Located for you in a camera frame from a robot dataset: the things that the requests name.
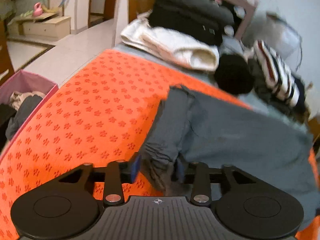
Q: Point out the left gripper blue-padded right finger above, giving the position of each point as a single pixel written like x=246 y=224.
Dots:
x=197 y=175

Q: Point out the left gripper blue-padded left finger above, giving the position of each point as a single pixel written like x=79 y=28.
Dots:
x=117 y=173

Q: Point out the dark grey garment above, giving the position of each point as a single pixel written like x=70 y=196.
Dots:
x=192 y=127

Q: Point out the stack of dark folded clothes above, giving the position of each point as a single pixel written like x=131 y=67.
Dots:
x=202 y=19

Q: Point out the orange patterned table mat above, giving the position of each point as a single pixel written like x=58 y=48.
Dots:
x=103 y=113

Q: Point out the black rolled garment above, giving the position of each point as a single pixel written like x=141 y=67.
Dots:
x=232 y=75

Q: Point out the pink fabric storage box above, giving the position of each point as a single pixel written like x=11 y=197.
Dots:
x=22 y=95

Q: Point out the white folded garment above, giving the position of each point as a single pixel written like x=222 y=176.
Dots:
x=171 y=45

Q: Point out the striped navy white sweater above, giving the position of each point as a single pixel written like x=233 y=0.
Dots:
x=278 y=76

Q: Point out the low wooden cabinet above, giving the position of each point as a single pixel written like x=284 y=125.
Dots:
x=48 y=26

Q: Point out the pink kettlebell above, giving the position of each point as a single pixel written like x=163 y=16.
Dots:
x=37 y=11

